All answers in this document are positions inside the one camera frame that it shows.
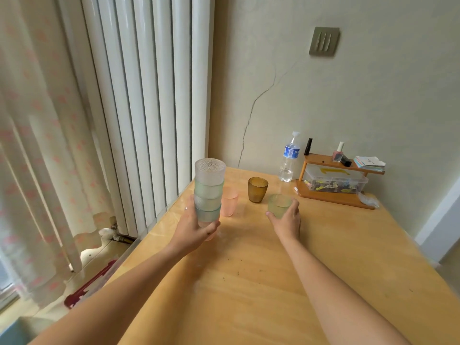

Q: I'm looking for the grey wall switch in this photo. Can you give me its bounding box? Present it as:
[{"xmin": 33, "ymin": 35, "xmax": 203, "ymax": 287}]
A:
[{"xmin": 309, "ymin": 26, "xmax": 341, "ymax": 57}]

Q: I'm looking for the clear water bottle blue label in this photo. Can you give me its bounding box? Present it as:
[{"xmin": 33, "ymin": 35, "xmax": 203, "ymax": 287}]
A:
[{"xmin": 279, "ymin": 131, "xmax": 302, "ymax": 183}]

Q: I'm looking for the clear plastic bag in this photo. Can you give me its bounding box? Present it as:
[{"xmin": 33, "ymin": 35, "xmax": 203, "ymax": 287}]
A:
[{"xmin": 357, "ymin": 192, "xmax": 381, "ymax": 209}]

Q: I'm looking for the white door frame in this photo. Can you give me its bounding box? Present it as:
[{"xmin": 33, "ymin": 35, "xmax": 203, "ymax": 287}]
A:
[{"xmin": 414, "ymin": 175, "xmax": 460, "ymax": 265}]

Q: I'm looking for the amber brown plastic cup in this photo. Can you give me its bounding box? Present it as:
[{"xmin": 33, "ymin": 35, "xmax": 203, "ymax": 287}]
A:
[{"xmin": 247, "ymin": 177, "xmax": 269, "ymax": 204}]

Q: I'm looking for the clear textured plastic cup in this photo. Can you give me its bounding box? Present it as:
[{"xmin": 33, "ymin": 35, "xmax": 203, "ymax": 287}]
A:
[{"xmin": 194, "ymin": 158, "xmax": 226, "ymax": 187}]

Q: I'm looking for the white pink-dotted curtain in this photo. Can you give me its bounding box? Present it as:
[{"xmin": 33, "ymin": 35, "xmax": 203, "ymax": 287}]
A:
[{"xmin": 0, "ymin": 0, "xmax": 121, "ymax": 310}]

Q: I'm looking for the pink frosted plastic cup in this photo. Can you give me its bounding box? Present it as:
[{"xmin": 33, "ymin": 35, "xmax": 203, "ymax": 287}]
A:
[{"xmin": 220, "ymin": 190, "xmax": 239, "ymax": 218}]

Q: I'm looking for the yellow-green frosted cup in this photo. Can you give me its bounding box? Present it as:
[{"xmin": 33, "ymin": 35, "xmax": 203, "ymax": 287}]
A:
[{"xmin": 267, "ymin": 193, "xmax": 294, "ymax": 219}]

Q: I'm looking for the person's left forearm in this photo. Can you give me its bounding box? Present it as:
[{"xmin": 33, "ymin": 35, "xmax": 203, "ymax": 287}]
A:
[{"xmin": 29, "ymin": 244, "xmax": 196, "ymax": 345}]

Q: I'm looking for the clear plastic storage box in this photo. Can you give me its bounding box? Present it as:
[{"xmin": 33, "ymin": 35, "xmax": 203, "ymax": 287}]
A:
[{"xmin": 304, "ymin": 165, "xmax": 369, "ymax": 195}]

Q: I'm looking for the small wooden desk shelf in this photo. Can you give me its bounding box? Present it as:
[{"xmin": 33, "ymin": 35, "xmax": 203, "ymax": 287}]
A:
[{"xmin": 294, "ymin": 153, "xmax": 385, "ymax": 210}]

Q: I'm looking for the red plastic bar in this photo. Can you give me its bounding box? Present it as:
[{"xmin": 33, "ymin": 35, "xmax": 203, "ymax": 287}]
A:
[{"xmin": 63, "ymin": 259, "xmax": 119, "ymax": 310}]

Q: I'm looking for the radiator pipe valve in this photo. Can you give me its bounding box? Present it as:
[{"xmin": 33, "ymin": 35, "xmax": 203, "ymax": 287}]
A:
[{"xmin": 108, "ymin": 218, "xmax": 138, "ymax": 245}]

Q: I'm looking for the white column radiator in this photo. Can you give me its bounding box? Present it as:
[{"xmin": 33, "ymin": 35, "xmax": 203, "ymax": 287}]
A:
[{"xmin": 57, "ymin": 0, "xmax": 216, "ymax": 238}]

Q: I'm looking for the stack of notepads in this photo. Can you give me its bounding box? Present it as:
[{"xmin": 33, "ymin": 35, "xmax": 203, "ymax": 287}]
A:
[{"xmin": 354, "ymin": 156, "xmax": 387, "ymax": 173}]

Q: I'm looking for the person's right hand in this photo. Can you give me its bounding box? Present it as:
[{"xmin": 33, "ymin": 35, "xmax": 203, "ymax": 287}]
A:
[{"xmin": 266, "ymin": 199, "xmax": 301, "ymax": 245}]

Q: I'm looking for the person's right forearm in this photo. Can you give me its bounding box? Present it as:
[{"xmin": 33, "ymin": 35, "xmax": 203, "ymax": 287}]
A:
[{"xmin": 278, "ymin": 236, "xmax": 411, "ymax": 345}]

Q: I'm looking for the teal frosted plastic cup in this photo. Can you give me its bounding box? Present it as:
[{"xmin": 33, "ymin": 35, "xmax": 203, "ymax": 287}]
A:
[{"xmin": 196, "ymin": 206, "xmax": 221, "ymax": 224}]

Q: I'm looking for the person's left hand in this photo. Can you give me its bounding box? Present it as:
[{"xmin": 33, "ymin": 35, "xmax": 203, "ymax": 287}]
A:
[{"xmin": 168, "ymin": 195, "xmax": 221, "ymax": 256}]

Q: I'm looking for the pale green frosted cup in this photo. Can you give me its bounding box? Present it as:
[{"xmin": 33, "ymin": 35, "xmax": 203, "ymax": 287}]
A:
[
  {"xmin": 194, "ymin": 194, "xmax": 223, "ymax": 213},
  {"xmin": 194, "ymin": 179, "xmax": 225, "ymax": 200}
]

